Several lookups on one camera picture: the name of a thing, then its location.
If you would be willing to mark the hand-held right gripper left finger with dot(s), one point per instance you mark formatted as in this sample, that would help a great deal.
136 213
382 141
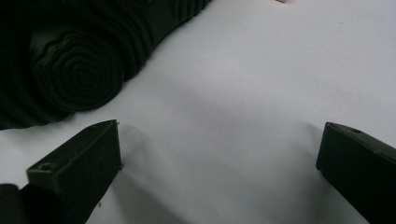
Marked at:
77 168

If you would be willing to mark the wooden shoe rack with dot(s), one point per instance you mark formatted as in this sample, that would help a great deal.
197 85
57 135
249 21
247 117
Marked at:
281 1

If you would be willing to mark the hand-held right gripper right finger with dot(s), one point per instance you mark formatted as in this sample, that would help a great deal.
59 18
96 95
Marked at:
361 168

